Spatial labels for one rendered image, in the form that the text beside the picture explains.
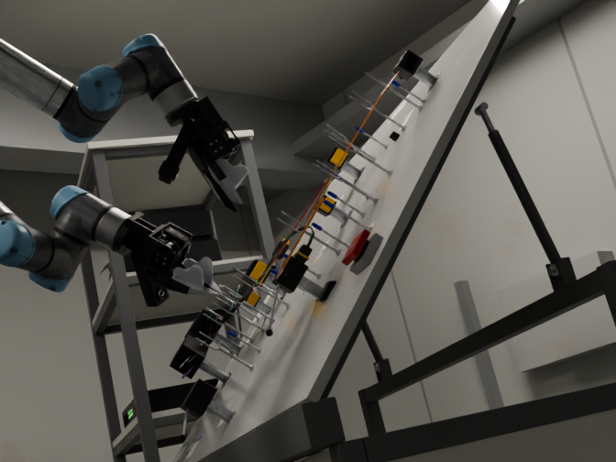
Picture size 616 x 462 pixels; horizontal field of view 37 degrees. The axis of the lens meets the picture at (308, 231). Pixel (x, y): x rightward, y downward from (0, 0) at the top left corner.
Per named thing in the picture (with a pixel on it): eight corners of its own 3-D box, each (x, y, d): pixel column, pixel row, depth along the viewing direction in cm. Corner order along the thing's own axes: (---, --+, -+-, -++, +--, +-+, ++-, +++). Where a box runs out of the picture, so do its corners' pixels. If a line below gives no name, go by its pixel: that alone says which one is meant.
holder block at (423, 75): (428, 82, 208) (395, 61, 207) (444, 71, 197) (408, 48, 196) (418, 100, 207) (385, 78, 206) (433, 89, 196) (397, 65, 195)
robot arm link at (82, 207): (58, 224, 180) (79, 185, 180) (104, 249, 177) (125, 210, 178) (39, 217, 172) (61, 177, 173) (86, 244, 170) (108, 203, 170)
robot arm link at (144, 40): (110, 60, 173) (144, 48, 179) (142, 109, 173) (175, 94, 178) (127, 38, 167) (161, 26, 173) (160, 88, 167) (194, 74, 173)
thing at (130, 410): (142, 415, 250) (137, 390, 252) (124, 434, 282) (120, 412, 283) (256, 393, 263) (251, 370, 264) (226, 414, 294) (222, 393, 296)
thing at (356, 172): (357, 171, 235) (327, 152, 234) (367, 165, 224) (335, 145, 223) (347, 187, 234) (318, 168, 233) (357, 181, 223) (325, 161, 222)
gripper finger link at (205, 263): (225, 274, 166) (182, 250, 168) (217, 300, 169) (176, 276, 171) (234, 267, 168) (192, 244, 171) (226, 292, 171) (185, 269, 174)
